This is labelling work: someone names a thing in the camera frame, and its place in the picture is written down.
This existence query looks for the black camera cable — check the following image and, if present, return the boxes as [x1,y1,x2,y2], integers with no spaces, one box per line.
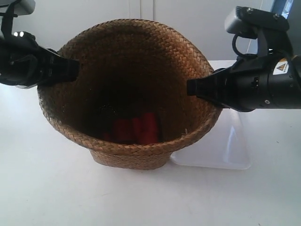
[231,32,247,58]

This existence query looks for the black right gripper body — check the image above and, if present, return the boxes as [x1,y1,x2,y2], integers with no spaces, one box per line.
[225,54,301,112]

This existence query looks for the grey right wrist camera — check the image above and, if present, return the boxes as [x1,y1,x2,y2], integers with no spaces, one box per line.
[224,6,257,40]

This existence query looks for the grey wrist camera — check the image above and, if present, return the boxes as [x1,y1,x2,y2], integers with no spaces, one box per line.
[224,6,257,40]
[8,0,36,16]

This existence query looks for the brown woven basket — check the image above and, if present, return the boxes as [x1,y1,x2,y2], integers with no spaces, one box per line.
[37,19,222,170]

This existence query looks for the red cylindrical blocks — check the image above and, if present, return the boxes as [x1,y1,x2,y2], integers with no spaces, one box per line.
[138,112,158,145]
[112,119,136,144]

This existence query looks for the white rectangular plastic tray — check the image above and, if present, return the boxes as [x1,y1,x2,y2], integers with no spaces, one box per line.
[170,109,251,170]

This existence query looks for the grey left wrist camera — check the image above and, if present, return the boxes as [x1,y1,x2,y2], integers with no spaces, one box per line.
[8,0,36,16]

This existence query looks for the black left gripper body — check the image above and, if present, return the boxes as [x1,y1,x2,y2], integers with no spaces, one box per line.
[0,31,45,89]

